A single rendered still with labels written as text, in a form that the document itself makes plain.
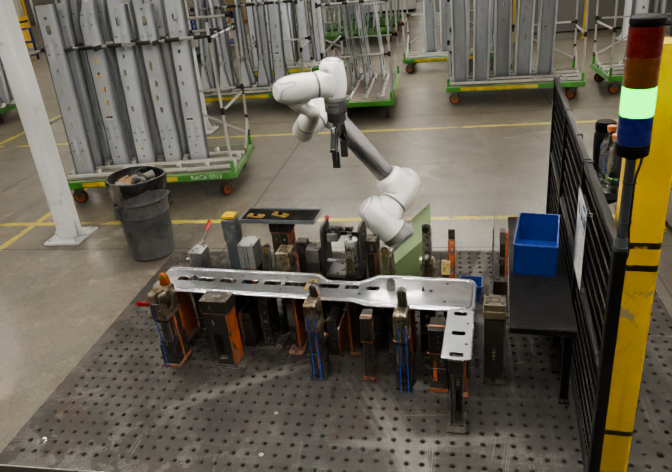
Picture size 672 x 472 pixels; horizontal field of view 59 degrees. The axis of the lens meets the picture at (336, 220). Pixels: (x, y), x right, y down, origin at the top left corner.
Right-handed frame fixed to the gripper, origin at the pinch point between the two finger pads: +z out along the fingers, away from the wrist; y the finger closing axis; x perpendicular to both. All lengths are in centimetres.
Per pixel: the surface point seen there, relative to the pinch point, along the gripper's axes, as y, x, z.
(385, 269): 11.4, 18.2, 45.1
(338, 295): 32, 3, 46
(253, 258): 13, -41, 41
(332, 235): 9.3, -4.2, 30.8
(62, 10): -317, -365, -49
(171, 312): 45, -66, 51
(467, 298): 29, 53, 46
